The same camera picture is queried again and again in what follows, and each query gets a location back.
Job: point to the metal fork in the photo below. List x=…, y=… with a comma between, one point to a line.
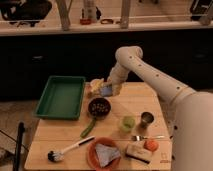
x=141, y=138

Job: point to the wooden railing post left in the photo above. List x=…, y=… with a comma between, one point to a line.
x=64, y=7

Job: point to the blue sponge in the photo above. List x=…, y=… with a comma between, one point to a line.
x=106, y=91

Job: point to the orange plate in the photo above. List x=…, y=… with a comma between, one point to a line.
x=92, y=158

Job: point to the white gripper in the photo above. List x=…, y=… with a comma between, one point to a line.
x=117, y=76

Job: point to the blue grey cloth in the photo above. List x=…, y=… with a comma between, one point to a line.
x=106, y=154

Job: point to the small metal cup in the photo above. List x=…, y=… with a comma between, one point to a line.
x=146, y=119

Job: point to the green plastic cup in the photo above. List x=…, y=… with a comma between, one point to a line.
x=127, y=124

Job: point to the green plastic tray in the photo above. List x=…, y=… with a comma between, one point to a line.
x=61, y=98

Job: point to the black chair background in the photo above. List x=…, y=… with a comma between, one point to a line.
x=29, y=12

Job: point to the orange fruit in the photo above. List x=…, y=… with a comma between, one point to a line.
x=151, y=144

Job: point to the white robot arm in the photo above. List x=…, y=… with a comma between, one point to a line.
x=192, y=143

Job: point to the black pole stand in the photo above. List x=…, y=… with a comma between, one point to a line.
x=17, y=157

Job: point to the wooden railing post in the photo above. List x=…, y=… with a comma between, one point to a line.
x=125, y=11
x=64, y=7

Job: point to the red bowl on shelf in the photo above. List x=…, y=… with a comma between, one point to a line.
x=85, y=21

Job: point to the white dish brush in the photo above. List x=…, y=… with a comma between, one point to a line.
x=56, y=156

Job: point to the wooden railing post middle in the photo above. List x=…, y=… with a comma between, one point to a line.
x=125, y=11

